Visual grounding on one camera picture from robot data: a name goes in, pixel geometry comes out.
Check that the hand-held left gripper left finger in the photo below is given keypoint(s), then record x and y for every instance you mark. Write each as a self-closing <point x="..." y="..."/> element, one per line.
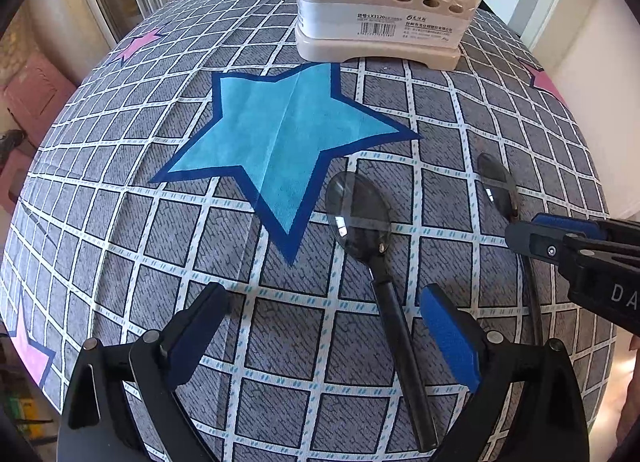
<point x="185" y="347"/>

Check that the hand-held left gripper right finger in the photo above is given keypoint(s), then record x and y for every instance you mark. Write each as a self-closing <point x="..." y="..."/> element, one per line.
<point x="450" y="337"/>

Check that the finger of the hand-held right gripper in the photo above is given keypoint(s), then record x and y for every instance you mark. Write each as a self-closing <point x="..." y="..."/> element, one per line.
<point x="590" y="277"/>
<point x="575" y="228"/>

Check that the translucent grey plastic spoon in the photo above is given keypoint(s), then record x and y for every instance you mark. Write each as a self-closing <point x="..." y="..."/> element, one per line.
<point x="357" y="212"/>
<point x="496" y="182"/>

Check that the beige plastic utensil holder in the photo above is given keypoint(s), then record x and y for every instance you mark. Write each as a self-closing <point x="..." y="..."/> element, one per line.
<point x="380" y="37"/>

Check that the grey checked star tablecloth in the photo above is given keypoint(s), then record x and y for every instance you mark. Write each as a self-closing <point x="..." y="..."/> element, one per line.
<point x="175" y="242"/>

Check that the pink plastic stool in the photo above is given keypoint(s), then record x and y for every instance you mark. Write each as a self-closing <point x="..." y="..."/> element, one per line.
<point x="35" y="92"/>

